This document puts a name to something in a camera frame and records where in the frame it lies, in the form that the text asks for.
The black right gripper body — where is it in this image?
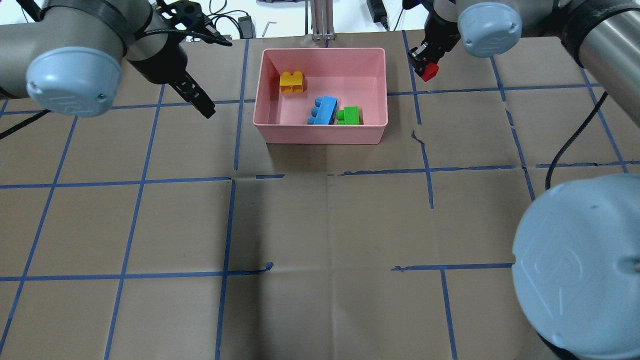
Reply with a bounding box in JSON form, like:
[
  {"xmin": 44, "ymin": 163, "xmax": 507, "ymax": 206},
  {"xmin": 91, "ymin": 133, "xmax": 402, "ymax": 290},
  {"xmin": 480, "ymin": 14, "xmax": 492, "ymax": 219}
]
[{"xmin": 403, "ymin": 0, "xmax": 461, "ymax": 76}]

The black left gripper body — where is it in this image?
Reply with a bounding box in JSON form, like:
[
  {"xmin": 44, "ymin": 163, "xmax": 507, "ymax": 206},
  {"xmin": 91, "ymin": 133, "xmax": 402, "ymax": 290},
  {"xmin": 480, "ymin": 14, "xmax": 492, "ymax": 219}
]
[{"xmin": 125, "ymin": 0, "xmax": 233, "ymax": 85}]

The red toy block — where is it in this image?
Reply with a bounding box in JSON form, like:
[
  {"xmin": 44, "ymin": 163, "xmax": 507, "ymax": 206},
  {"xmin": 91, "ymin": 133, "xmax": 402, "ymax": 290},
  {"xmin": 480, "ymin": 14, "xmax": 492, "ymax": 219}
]
[{"xmin": 420, "ymin": 61, "xmax": 440, "ymax": 83}]

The yellow toy block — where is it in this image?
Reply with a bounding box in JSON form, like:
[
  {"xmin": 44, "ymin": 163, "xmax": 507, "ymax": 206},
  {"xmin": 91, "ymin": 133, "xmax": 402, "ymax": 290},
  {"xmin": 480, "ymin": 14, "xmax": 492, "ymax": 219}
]
[{"xmin": 278, "ymin": 70, "xmax": 307, "ymax": 94}]

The green toy block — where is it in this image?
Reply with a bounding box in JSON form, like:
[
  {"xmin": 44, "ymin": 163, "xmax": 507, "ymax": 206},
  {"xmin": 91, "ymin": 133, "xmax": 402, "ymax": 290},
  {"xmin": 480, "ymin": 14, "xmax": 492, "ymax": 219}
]
[{"xmin": 336, "ymin": 105, "xmax": 362, "ymax": 126}]

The blue toy block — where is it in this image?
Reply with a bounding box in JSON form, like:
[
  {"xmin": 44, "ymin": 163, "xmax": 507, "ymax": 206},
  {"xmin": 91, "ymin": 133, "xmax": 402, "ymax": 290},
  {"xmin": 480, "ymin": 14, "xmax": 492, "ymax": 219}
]
[{"xmin": 307, "ymin": 95, "xmax": 338, "ymax": 125}]

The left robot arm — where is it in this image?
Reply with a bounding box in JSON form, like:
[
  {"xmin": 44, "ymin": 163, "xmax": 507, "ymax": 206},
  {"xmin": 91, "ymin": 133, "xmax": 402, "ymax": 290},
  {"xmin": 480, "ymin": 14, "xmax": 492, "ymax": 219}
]
[{"xmin": 0, "ymin": 0, "xmax": 231, "ymax": 138}]

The pink plastic box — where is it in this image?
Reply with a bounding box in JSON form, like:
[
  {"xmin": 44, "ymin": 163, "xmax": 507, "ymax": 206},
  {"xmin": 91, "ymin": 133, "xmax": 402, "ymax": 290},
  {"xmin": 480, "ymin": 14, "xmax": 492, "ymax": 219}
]
[{"xmin": 253, "ymin": 47, "xmax": 388, "ymax": 145}]

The black power adapter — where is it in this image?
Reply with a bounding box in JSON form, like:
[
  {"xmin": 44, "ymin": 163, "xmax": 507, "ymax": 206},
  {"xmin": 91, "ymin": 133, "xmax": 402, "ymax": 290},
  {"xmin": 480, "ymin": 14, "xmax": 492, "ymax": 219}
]
[{"xmin": 365, "ymin": 0, "xmax": 390, "ymax": 31}]

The small allen key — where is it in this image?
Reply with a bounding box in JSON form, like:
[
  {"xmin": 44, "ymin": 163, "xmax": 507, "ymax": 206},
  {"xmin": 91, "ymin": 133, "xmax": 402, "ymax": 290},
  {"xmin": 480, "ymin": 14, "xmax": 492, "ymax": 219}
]
[{"xmin": 261, "ymin": 21, "xmax": 277, "ymax": 38}]

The black cable bundle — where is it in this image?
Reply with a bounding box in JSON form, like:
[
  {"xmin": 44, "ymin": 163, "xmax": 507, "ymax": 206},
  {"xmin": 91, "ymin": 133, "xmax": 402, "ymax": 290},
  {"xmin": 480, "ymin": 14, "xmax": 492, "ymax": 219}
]
[{"xmin": 200, "ymin": 0, "xmax": 256, "ymax": 41}]

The aluminium frame post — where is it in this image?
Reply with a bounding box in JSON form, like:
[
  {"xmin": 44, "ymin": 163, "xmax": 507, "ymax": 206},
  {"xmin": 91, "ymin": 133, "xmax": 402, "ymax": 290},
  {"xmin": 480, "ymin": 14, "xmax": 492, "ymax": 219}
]
[{"xmin": 310, "ymin": 0, "xmax": 336, "ymax": 41}]

